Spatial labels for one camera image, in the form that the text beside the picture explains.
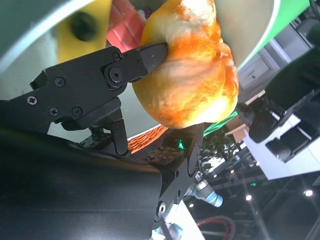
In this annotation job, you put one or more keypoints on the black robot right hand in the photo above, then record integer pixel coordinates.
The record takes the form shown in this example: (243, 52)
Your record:
(62, 187)

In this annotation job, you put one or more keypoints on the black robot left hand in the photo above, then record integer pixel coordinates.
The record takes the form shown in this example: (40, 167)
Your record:
(262, 120)

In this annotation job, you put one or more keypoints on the grey-green bowl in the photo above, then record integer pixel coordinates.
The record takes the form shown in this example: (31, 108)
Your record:
(240, 30)

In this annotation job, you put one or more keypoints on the orange wicker basket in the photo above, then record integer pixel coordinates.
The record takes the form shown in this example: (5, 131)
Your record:
(145, 141)

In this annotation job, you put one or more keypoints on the yellow toy cake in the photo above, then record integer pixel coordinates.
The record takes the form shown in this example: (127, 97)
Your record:
(65, 47)

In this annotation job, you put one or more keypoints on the salmon cake with brown top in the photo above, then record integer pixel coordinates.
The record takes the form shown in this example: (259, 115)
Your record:
(125, 27)

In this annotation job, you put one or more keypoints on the grey drawer cabinet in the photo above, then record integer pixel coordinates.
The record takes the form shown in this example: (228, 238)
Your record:
(255, 70)

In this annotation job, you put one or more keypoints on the green leafy plant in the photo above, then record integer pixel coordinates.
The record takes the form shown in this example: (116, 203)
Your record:
(215, 150)

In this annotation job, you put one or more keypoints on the plain green tablecloth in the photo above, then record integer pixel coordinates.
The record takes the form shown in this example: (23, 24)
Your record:
(285, 17)

